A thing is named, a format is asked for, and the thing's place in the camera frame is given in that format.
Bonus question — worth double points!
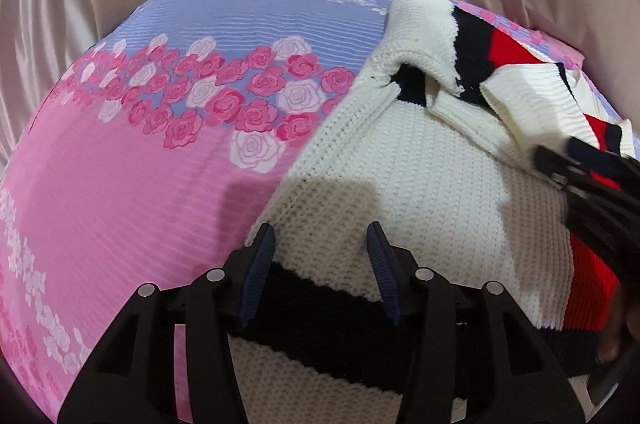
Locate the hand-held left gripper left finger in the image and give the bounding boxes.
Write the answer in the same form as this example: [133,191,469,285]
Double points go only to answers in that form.
[57,223,276,424]

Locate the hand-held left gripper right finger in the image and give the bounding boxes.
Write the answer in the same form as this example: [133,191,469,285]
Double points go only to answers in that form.
[366,221,585,424]

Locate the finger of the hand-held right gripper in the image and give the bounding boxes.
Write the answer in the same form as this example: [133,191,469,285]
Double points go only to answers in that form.
[562,191,640,275]
[533,137,640,193]

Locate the white knit sweater navy red stripes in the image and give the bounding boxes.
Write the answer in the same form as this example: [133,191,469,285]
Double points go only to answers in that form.
[226,0,640,424]

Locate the pink purple floral bed sheet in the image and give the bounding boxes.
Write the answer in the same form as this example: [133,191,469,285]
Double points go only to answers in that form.
[0,0,611,424]

